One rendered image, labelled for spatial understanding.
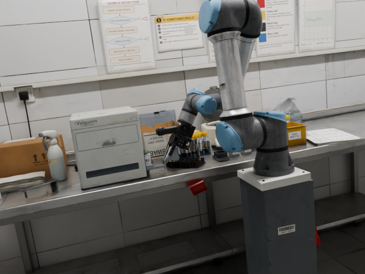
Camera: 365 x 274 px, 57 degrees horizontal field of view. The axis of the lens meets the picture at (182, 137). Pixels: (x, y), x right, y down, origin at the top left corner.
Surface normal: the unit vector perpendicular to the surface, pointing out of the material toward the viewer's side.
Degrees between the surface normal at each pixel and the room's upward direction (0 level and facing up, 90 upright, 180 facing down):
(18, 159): 90
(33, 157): 89
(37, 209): 90
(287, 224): 90
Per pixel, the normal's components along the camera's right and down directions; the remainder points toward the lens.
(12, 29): 0.28, 0.15
